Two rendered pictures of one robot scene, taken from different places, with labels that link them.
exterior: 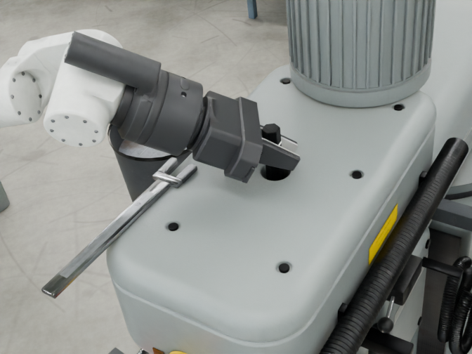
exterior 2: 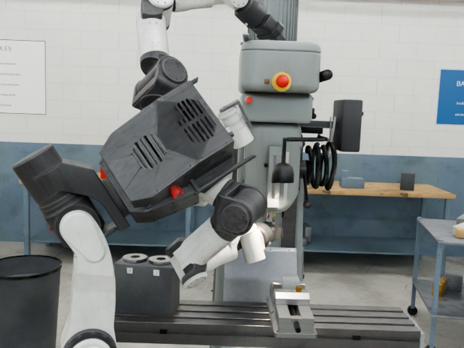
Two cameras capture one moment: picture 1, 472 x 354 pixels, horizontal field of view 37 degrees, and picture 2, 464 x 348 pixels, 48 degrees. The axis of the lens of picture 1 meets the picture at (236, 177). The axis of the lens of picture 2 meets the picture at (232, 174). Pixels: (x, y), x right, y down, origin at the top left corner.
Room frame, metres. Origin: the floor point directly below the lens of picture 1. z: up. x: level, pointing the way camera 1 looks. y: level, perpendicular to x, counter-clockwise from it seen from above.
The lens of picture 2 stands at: (-0.75, 1.19, 1.67)
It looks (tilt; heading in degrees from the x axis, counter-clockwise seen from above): 7 degrees down; 323
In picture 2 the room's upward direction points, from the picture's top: 2 degrees clockwise
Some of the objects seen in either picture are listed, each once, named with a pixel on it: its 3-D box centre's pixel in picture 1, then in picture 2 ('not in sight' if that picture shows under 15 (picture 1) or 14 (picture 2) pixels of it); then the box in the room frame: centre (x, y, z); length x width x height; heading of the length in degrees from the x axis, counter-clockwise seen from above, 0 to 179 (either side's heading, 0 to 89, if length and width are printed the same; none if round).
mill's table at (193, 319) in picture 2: not in sight; (251, 323); (0.69, -0.01, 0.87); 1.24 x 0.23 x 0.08; 53
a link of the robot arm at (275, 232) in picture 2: not in sight; (262, 234); (0.61, 0.03, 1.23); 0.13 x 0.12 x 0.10; 35
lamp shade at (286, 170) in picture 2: not in sight; (283, 172); (0.47, 0.07, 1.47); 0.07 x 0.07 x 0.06
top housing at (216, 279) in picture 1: (285, 210); (275, 71); (0.67, -0.06, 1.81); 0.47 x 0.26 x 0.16; 143
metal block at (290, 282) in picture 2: not in sight; (290, 284); (0.61, -0.12, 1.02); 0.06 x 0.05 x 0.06; 54
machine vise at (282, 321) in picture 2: not in sight; (290, 303); (0.58, -0.10, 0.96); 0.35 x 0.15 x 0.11; 144
